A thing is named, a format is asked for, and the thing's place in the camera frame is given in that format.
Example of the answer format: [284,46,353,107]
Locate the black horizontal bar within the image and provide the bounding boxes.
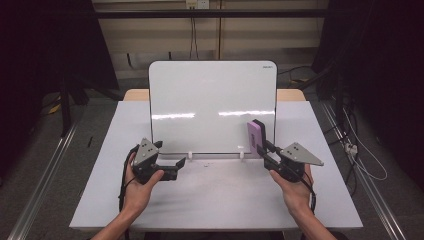
[94,9,330,20]

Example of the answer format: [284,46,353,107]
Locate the black metal stand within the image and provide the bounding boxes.
[59,73,125,138]
[296,63,346,102]

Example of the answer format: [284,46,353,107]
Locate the white cable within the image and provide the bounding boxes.
[342,109,389,182]

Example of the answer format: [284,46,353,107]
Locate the black cable behind table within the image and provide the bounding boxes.
[278,65,314,85]

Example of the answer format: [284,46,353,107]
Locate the white wall socket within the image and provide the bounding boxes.
[185,0,211,10]

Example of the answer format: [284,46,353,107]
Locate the black floor cables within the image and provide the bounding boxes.
[327,98,359,198]

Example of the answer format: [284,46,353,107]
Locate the aluminium floor rail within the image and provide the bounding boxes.
[7,122,80,240]
[320,101,408,240]

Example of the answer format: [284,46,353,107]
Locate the person's right hand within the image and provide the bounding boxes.
[269,164,314,218]

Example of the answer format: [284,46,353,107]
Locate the purple and black eraser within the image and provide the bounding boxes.
[246,119,267,159]

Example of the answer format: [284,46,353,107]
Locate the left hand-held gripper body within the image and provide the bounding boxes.
[132,137,179,185]

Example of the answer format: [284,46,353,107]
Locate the black wall cable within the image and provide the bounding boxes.
[189,15,200,61]

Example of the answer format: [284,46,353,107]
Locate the wooden table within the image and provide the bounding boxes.
[123,88,307,103]

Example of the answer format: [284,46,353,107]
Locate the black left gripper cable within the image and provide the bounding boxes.
[117,144,140,240]

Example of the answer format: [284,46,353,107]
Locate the black curtain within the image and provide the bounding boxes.
[0,0,120,178]
[311,0,424,191]

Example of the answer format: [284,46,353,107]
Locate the white whiteboard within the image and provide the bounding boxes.
[148,60,278,156]

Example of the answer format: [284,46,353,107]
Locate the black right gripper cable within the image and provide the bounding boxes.
[300,170,318,215]

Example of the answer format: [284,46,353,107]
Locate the person's left hand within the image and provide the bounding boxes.
[121,152,165,216]

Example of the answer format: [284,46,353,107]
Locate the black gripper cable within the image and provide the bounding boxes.
[300,170,318,215]
[117,144,140,240]

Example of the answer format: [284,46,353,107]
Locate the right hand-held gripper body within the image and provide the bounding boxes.
[263,142,324,183]

